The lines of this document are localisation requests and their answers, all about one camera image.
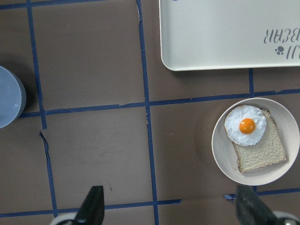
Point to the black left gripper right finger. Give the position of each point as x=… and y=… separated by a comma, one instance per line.
x=250, y=210

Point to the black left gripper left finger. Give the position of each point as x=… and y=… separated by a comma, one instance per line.
x=92, y=209

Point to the bread slice in plate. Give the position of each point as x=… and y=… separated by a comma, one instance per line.
x=269, y=150

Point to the cream round plate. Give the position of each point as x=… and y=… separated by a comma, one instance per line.
x=225, y=156

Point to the fried egg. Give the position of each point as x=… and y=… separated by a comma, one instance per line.
x=245, y=125

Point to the blue bowl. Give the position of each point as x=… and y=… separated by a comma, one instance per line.
x=12, y=97

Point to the cream bear serving tray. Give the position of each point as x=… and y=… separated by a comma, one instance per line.
x=226, y=34

